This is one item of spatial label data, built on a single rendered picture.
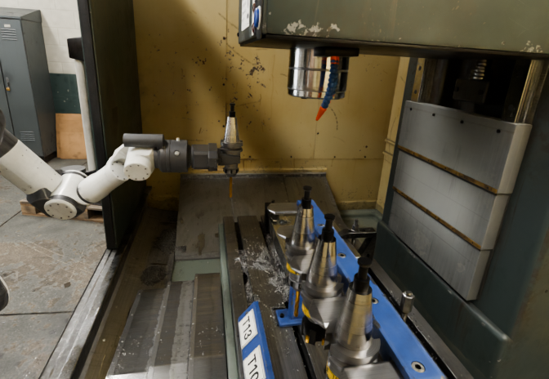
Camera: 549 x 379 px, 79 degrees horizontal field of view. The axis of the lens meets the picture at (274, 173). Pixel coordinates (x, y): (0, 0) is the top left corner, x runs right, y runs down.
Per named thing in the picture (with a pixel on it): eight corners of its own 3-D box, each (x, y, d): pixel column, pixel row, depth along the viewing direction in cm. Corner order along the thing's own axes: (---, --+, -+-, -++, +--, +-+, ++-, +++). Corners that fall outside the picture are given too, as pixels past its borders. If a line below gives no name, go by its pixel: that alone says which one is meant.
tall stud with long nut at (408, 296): (397, 340, 81) (407, 296, 77) (391, 332, 84) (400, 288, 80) (408, 339, 82) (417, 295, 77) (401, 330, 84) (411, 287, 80)
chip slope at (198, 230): (171, 284, 140) (167, 229, 131) (181, 214, 202) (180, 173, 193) (368, 269, 157) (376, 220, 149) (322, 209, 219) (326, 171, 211)
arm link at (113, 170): (158, 165, 87) (122, 189, 91) (161, 143, 93) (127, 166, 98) (137, 150, 83) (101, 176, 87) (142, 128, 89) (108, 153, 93)
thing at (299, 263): (294, 278, 52) (294, 274, 52) (286, 259, 57) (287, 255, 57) (336, 274, 53) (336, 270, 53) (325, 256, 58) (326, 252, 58)
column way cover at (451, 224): (464, 304, 95) (515, 124, 79) (382, 225, 139) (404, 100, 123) (479, 302, 96) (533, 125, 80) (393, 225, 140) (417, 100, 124)
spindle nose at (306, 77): (350, 101, 84) (356, 50, 80) (286, 97, 84) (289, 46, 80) (341, 95, 99) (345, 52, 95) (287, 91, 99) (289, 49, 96)
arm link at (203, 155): (217, 144, 85) (168, 143, 82) (217, 180, 88) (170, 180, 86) (216, 133, 97) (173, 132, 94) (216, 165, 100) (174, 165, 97)
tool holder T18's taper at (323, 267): (339, 289, 47) (345, 247, 45) (308, 287, 47) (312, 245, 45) (335, 270, 52) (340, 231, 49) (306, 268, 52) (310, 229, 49)
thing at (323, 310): (315, 332, 42) (316, 327, 42) (304, 303, 47) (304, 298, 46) (367, 326, 43) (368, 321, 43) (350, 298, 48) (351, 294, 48)
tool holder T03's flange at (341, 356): (386, 372, 38) (390, 354, 37) (336, 379, 37) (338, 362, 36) (362, 329, 44) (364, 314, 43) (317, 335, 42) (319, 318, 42)
